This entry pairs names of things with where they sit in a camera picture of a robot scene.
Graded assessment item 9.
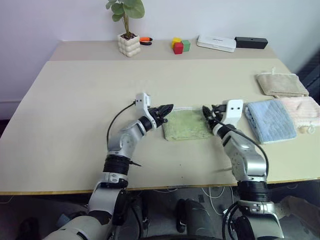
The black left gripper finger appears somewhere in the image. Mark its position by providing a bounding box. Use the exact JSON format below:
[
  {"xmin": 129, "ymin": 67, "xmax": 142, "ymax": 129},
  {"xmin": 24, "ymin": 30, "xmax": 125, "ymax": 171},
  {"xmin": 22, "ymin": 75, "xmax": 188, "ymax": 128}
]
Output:
[
  {"xmin": 160, "ymin": 107, "xmax": 173, "ymax": 119},
  {"xmin": 156, "ymin": 102, "xmax": 175, "ymax": 113}
]

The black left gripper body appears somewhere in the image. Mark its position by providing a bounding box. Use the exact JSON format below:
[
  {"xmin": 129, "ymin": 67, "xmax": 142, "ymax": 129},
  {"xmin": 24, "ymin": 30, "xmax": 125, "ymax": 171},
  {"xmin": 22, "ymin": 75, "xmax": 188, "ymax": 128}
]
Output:
[{"xmin": 148, "ymin": 106, "xmax": 169, "ymax": 128}]

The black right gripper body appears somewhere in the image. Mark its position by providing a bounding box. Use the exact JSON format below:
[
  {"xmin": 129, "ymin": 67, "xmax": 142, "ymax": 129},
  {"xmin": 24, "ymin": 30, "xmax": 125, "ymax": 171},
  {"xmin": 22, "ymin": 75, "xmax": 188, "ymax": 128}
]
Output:
[{"xmin": 211, "ymin": 103, "xmax": 228, "ymax": 126}]

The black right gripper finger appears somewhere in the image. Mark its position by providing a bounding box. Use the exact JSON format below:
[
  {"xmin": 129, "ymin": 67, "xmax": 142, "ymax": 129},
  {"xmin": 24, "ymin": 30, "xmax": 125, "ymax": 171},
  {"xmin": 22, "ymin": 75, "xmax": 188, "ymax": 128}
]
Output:
[
  {"xmin": 205, "ymin": 118, "xmax": 217, "ymax": 131},
  {"xmin": 201, "ymin": 105, "xmax": 213, "ymax": 120}
]

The light green towel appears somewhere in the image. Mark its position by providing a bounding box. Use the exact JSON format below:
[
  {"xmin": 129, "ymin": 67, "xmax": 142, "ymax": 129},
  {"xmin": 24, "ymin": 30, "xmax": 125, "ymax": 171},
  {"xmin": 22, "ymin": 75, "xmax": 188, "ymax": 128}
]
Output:
[{"xmin": 162, "ymin": 105, "xmax": 215, "ymax": 142}]

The beige towel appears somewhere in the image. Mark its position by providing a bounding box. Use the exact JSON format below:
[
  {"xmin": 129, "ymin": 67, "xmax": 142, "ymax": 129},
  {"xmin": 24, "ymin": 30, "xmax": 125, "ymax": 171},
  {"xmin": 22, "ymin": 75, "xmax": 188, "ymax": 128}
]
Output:
[{"xmin": 255, "ymin": 66, "xmax": 311, "ymax": 99}]

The light blue folded towel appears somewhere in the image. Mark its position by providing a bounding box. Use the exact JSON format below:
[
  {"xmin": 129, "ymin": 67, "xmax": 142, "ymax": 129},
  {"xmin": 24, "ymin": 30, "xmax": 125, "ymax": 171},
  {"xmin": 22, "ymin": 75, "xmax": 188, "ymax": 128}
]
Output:
[{"xmin": 243, "ymin": 99, "xmax": 299, "ymax": 146}]

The pink folded towel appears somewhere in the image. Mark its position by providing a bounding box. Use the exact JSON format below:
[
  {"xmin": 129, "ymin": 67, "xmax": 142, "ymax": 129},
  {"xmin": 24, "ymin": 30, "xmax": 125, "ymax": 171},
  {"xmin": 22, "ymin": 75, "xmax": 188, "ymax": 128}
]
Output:
[{"xmin": 277, "ymin": 95, "xmax": 320, "ymax": 135}]

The red cube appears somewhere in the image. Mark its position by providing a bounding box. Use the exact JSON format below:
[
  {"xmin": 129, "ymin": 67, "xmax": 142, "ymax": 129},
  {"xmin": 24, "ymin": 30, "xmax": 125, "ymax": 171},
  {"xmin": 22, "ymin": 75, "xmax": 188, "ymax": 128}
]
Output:
[{"xmin": 173, "ymin": 42, "xmax": 185, "ymax": 56}]

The green cube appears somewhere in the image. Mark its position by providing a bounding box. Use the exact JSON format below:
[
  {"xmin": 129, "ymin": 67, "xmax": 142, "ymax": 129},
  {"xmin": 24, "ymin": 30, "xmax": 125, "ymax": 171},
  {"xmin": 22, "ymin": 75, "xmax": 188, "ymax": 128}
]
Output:
[{"xmin": 181, "ymin": 39, "xmax": 192, "ymax": 53}]

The white flat box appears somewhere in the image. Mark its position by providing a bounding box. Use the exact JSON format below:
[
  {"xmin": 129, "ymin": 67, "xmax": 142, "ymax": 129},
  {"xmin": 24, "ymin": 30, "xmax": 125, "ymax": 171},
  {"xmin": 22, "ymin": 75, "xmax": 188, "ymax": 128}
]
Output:
[{"xmin": 196, "ymin": 34, "xmax": 237, "ymax": 53}]

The white bubble plant pot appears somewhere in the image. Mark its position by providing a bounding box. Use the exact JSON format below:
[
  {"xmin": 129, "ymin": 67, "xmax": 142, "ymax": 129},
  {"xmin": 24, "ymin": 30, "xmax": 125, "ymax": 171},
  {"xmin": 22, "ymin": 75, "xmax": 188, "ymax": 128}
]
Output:
[{"xmin": 117, "ymin": 32, "xmax": 142, "ymax": 58}]

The dark rectangular box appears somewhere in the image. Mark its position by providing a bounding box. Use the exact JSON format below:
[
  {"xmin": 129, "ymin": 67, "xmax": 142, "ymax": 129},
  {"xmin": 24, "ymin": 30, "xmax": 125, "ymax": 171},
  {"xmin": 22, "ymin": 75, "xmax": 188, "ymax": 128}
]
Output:
[{"xmin": 234, "ymin": 36, "xmax": 269, "ymax": 50}]

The dark rounded shape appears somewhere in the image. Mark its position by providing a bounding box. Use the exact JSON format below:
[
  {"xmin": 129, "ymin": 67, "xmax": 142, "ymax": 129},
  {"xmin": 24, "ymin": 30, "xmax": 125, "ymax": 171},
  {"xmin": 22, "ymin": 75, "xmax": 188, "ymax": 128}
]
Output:
[{"xmin": 175, "ymin": 198, "xmax": 221, "ymax": 237}]

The dark ribbed object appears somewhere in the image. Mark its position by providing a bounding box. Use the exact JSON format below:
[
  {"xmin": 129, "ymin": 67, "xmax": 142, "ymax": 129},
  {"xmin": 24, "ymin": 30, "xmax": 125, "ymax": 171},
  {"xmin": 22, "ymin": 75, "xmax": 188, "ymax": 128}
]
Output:
[{"xmin": 296, "ymin": 48, "xmax": 320, "ymax": 101}]

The green leafy plant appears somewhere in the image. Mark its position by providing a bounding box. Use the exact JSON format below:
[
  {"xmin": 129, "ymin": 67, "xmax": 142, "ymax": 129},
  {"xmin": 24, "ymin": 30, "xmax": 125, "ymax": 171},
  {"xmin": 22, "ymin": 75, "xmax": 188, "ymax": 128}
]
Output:
[{"xmin": 105, "ymin": 0, "xmax": 146, "ymax": 39}]

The tan crumpled object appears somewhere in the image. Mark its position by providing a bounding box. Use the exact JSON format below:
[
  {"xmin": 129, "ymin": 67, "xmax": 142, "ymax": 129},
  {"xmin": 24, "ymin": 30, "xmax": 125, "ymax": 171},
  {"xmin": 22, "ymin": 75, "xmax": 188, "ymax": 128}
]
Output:
[{"xmin": 274, "ymin": 195, "xmax": 320, "ymax": 226}]

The silver robot body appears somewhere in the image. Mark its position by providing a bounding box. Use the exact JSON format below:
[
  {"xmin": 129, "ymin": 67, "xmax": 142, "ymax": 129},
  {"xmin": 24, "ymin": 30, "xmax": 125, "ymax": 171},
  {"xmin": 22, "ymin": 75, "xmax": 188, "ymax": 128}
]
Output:
[{"xmin": 44, "ymin": 214, "xmax": 114, "ymax": 240}]

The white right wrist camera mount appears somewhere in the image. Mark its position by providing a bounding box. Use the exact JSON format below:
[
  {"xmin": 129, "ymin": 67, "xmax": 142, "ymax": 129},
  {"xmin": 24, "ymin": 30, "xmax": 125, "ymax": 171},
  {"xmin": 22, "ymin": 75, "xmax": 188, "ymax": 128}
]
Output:
[{"xmin": 222, "ymin": 98, "xmax": 245, "ymax": 125}]

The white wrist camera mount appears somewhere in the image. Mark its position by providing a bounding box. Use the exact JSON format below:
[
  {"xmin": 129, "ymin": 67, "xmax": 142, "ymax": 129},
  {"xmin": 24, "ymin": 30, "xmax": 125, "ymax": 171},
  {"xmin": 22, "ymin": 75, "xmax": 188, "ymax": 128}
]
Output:
[
  {"xmin": 222, "ymin": 98, "xmax": 245, "ymax": 125},
  {"xmin": 134, "ymin": 92, "xmax": 157, "ymax": 126}
]

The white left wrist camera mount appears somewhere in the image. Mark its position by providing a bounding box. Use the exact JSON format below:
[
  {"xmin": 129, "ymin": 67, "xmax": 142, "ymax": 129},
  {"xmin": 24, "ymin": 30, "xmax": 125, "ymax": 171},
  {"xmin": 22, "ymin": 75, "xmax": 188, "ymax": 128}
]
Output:
[{"xmin": 134, "ymin": 92, "xmax": 157, "ymax": 126}]

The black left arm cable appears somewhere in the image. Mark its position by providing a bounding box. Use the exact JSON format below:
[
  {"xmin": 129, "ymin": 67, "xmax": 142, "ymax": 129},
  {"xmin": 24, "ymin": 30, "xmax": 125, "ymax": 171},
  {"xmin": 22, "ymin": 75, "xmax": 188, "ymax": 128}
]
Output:
[{"xmin": 106, "ymin": 99, "xmax": 138, "ymax": 151}]

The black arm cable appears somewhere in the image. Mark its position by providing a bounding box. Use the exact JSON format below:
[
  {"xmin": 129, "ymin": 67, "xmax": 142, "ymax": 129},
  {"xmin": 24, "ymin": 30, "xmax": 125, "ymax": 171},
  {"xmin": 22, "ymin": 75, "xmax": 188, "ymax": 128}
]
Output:
[
  {"xmin": 106, "ymin": 99, "xmax": 138, "ymax": 151},
  {"xmin": 214, "ymin": 119, "xmax": 271, "ymax": 181}
]

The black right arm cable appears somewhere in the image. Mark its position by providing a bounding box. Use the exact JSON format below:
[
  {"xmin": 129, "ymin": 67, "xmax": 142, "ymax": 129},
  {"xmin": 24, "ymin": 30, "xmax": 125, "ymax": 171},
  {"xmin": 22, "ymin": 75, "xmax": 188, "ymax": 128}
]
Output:
[{"xmin": 214, "ymin": 119, "xmax": 271, "ymax": 181}]

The white cable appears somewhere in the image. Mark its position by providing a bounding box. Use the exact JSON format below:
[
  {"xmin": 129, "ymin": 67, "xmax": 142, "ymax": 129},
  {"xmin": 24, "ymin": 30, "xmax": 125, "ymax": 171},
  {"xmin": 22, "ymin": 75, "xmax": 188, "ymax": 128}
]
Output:
[{"xmin": 200, "ymin": 185, "xmax": 235, "ymax": 216}]

